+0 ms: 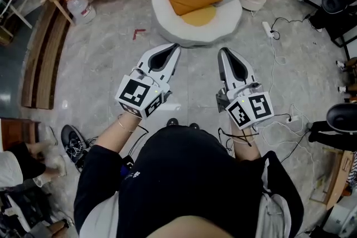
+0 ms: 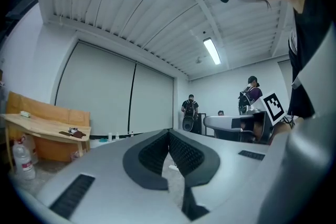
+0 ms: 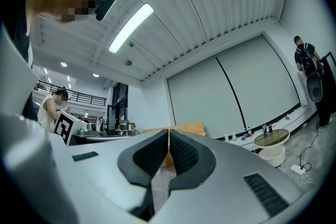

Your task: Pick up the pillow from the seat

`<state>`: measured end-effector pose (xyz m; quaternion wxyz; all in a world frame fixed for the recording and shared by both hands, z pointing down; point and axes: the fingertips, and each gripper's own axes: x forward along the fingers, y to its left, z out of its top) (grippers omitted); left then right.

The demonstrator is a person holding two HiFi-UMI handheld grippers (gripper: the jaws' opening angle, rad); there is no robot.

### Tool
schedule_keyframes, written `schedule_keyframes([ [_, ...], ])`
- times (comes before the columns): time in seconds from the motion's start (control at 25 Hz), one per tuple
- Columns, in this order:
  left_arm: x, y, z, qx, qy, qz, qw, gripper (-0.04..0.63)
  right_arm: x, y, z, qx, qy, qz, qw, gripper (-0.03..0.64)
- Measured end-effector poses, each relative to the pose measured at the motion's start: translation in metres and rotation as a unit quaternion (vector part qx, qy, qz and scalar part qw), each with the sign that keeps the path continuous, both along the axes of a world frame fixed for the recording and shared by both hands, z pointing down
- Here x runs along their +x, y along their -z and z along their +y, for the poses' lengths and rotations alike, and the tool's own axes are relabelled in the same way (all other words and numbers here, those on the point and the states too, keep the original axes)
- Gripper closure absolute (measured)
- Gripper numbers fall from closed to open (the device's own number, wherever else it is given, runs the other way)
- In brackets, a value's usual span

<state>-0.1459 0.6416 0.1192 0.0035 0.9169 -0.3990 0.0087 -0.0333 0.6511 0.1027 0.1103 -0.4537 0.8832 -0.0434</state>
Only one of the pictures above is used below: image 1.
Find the brown wooden cabinet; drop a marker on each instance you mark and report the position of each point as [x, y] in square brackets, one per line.
[16, 131]

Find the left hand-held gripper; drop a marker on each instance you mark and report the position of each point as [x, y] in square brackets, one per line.
[134, 94]

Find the small white power adapter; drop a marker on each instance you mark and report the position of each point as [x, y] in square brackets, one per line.
[293, 119]

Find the person's left black shoe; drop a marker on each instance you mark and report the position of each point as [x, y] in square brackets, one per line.
[172, 122]

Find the black sneaker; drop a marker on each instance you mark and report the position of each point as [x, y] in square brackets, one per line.
[74, 145]

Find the person's black shoe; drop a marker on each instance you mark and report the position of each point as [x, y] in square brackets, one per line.
[172, 122]
[194, 126]

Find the clear water jug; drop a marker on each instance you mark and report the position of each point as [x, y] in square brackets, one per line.
[81, 9]

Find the person's right forearm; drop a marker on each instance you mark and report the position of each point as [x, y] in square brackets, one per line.
[245, 150]

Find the white egg-shaped floor cushion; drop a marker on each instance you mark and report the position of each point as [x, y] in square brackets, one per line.
[173, 28]

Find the person's right black shoe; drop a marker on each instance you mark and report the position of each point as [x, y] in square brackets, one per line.
[194, 126]

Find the pale wooden chair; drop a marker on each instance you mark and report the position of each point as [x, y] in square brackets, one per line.
[21, 15]

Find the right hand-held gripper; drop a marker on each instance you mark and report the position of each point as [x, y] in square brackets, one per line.
[251, 106]

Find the person's left forearm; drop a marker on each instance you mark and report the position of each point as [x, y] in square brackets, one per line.
[117, 133]

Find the wooden plank platform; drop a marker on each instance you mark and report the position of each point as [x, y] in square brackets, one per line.
[42, 69]

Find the small wooden table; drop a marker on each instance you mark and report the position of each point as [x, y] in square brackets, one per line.
[338, 175]

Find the person's black shirt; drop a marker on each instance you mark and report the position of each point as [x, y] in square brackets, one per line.
[189, 175]

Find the white power strip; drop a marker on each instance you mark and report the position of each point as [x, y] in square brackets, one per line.
[268, 29]

